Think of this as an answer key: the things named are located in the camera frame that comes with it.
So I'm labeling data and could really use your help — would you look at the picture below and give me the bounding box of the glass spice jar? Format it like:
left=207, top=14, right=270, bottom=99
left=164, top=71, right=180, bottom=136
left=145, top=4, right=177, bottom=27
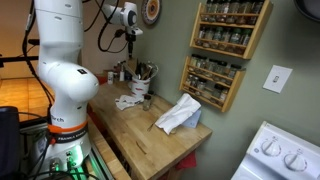
left=196, top=78, right=208, bottom=92
left=204, top=26, right=215, bottom=41
left=211, top=83, right=225, bottom=99
left=197, top=55, right=207, bottom=69
left=240, top=0, right=253, bottom=16
left=189, top=54, right=199, bottom=68
left=215, top=60, right=228, bottom=76
left=240, top=29, right=253, bottom=47
left=251, top=0, right=265, bottom=16
left=213, top=27, right=224, bottom=42
left=228, top=63, right=242, bottom=79
left=229, top=28, right=242, bottom=45
left=207, top=58, right=218, bottom=73
left=226, top=0, right=242, bottom=16

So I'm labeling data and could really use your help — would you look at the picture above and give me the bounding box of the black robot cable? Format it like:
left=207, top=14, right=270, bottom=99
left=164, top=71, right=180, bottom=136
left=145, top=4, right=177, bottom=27
left=83, top=0, right=130, bottom=54

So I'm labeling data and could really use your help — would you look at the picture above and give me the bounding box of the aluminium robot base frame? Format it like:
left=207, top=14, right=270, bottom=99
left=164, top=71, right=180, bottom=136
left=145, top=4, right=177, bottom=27
left=19, top=126, right=116, bottom=180

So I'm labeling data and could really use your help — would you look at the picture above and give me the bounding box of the small thin metal stick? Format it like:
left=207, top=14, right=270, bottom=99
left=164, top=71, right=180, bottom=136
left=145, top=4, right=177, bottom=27
left=147, top=121, right=158, bottom=132

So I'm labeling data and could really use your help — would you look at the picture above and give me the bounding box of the white crock with orange fish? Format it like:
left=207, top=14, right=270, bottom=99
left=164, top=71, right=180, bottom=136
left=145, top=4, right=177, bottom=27
left=129, top=77, right=151, bottom=99

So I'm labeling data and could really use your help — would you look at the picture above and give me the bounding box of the white stove knob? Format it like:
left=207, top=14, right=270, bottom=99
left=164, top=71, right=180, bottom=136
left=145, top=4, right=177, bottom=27
left=283, top=153, right=308, bottom=173
left=260, top=139, right=282, bottom=157

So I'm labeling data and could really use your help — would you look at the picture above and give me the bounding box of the black metal bar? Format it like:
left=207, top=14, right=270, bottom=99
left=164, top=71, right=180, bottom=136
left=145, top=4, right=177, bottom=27
left=0, top=38, right=42, bottom=69

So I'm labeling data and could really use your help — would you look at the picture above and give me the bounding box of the pale wooden spoon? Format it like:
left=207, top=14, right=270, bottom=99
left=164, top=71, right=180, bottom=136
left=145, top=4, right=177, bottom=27
left=123, top=63, right=139, bottom=80

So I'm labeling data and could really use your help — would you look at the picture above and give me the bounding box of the decorative round wall plate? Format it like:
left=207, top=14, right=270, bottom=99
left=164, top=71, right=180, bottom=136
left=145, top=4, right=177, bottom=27
left=140, top=0, right=162, bottom=26

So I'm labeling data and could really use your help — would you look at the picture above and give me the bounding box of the white electric stove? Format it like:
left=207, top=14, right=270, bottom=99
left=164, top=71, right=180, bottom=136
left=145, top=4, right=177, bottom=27
left=230, top=120, right=320, bottom=180

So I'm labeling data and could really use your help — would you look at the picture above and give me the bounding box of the wooden spice rack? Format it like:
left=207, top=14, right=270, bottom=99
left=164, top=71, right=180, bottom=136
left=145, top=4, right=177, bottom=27
left=179, top=54, right=247, bottom=113
left=189, top=0, right=274, bottom=60

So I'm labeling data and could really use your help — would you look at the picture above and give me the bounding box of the white light switch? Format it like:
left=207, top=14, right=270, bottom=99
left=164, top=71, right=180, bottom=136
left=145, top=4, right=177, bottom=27
left=262, top=64, right=294, bottom=94

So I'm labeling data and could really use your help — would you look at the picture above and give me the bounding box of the small glass jar dark lid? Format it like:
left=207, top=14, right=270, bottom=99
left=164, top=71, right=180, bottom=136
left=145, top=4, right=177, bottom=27
left=142, top=94, right=153, bottom=112

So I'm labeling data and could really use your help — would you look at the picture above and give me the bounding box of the white cloth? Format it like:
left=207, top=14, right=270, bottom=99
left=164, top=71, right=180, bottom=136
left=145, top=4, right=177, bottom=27
left=154, top=92, right=202, bottom=136

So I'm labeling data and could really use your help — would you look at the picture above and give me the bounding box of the pale blue card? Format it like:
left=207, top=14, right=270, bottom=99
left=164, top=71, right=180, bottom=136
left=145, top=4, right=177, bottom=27
left=181, top=109, right=203, bottom=130

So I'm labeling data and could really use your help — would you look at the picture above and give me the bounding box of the black box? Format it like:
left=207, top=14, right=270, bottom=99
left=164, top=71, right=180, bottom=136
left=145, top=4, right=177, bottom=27
left=0, top=105, right=21, bottom=180

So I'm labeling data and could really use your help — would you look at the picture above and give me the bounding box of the black frying pan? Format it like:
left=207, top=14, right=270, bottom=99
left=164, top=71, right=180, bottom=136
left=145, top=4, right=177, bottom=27
left=293, top=0, right=320, bottom=23

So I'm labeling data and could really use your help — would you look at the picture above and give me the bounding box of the crumpled white paper towel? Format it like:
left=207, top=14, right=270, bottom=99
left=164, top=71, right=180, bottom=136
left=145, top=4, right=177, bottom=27
left=114, top=94, right=145, bottom=111

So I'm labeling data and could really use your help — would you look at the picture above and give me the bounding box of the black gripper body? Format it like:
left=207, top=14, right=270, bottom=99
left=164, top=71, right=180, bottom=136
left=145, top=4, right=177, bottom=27
left=125, top=32, right=137, bottom=47

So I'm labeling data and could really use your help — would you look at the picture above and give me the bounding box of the steel and clear grinder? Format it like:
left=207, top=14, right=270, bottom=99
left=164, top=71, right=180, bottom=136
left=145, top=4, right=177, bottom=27
left=118, top=66, right=126, bottom=82

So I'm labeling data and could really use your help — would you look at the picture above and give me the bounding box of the red cloth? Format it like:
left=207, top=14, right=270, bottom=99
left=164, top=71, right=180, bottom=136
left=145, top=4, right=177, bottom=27
left=174, top=150, right=198, bottom=172

